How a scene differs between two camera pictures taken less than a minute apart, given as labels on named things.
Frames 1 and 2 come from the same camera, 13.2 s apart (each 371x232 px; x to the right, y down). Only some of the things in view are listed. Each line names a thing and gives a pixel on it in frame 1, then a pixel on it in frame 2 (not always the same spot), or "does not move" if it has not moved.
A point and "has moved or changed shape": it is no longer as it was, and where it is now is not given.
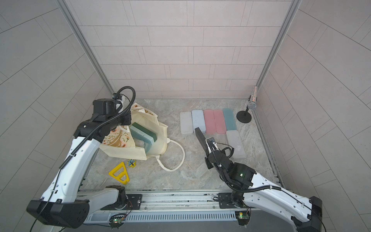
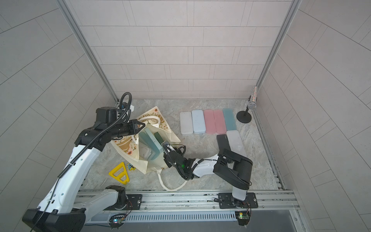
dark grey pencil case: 202,140 -> 223,142
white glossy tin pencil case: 186,123 does not move
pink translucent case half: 209,121 does not move
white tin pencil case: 235,140 does not move
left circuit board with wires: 117,220 does not move
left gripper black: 128,121 -> 134,128
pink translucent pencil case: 220,121 does not move
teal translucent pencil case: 229,119 does not move
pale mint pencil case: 198,120 does not move
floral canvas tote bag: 121,141 has moved or changed shape
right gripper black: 207,161 -> 167,159
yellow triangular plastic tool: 118,177 does not move
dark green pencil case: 145,130 -> 158,137
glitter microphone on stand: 245,116 does not move
